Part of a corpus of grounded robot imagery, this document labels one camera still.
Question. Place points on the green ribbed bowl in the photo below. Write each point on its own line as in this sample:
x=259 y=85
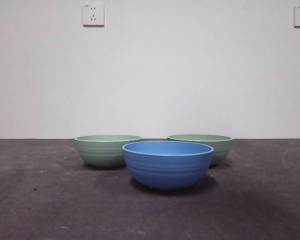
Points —
x=222 y=150
x=100 y=152

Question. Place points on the blue ribbed bowl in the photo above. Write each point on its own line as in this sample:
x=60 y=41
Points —
x=166 y=170

